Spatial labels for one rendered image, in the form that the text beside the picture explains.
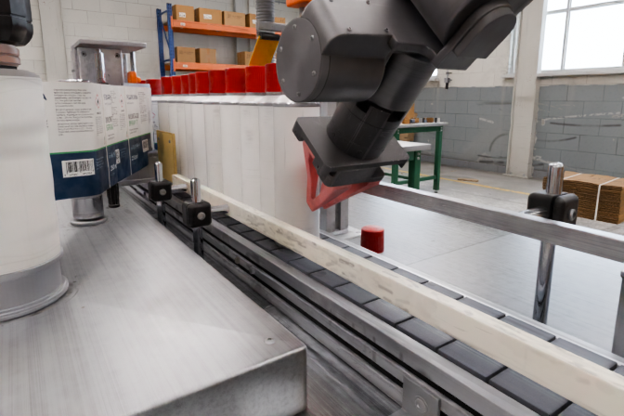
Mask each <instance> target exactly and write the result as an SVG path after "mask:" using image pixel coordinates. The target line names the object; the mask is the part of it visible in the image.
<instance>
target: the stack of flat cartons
mask: <svg viewBox="0 0 624 416"><path fill-rule="evenodd" d="M543 178H544V179H543V180H542V181H543V183H542V185H543V186H542V187H543V189H546V183H547V176H545V177H543ZM562 192H567V193H568V194H570V193H573V194H576V195H577V196H578V214H577V217H581V218H582V217H583V218H587V219H591V220H595V221H602V222H606V223H611V224H617V225H618V224H620V223H621V222H623V221H624V178H617V177H613V176H609V175H592V174H580V173H576V172H569V171H565V173H564V182H563V190H562Z"/></svg>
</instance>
